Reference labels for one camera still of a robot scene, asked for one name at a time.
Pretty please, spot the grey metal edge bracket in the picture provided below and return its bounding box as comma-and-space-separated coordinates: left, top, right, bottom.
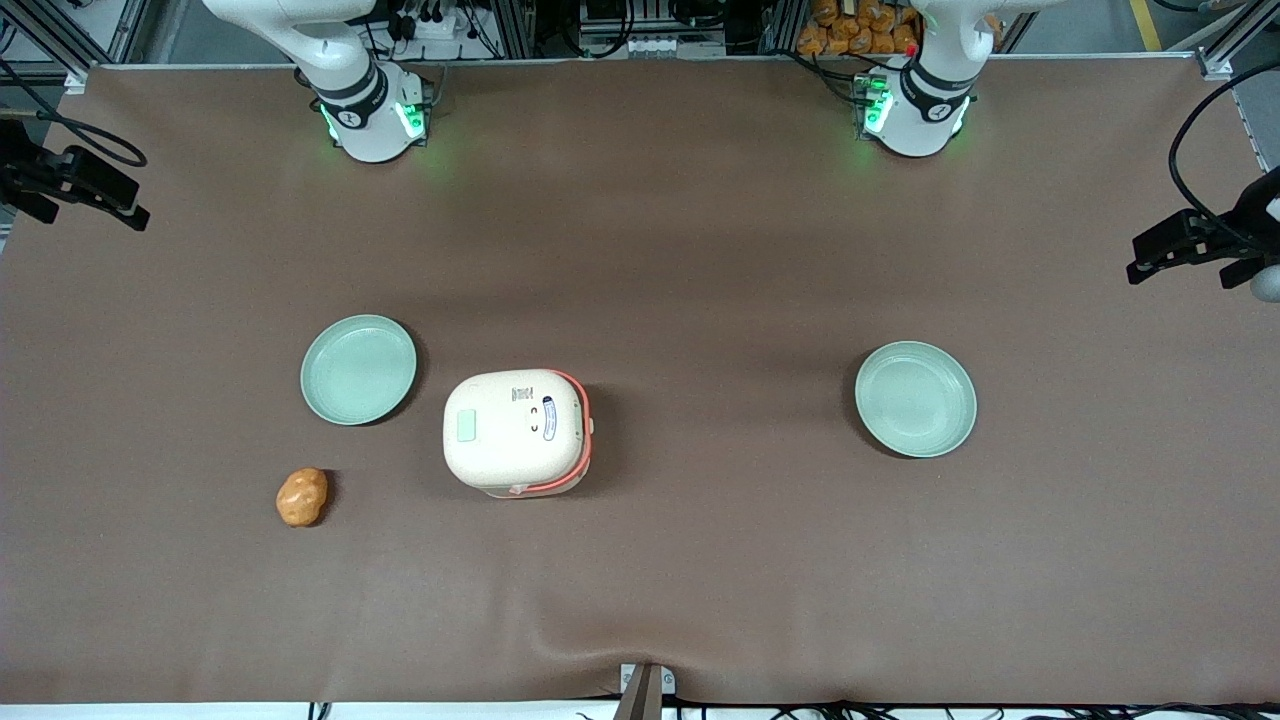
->
612, 663, 678, 720

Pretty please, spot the aluminium frame post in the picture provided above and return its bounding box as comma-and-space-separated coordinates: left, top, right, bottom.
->
0, 0, 153, 93
1165, 0, 1280, 83

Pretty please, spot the brown table mat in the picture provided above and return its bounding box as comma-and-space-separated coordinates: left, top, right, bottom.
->
0, 58, 1280, 707

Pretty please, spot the white power strip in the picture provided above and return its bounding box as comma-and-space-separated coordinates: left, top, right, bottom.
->
392, 0, 473, 43

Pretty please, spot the pile of orange breads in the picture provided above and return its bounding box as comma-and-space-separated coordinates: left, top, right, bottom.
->
797, 0, 922, 57

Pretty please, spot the white terminal block strip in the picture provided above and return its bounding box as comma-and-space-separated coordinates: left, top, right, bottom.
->
580, 34, 727, 60

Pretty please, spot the black looped cable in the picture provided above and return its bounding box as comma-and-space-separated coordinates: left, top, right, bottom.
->
1168, 58, 1280, 253
0, 58, 149, 169

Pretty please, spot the pale green round plate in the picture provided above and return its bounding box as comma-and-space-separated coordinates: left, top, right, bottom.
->
854, 341, 978, 459
300, 314, 418, 427

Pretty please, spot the orange-brown potato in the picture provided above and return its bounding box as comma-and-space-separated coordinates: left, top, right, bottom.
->
276, 468, 329, 528

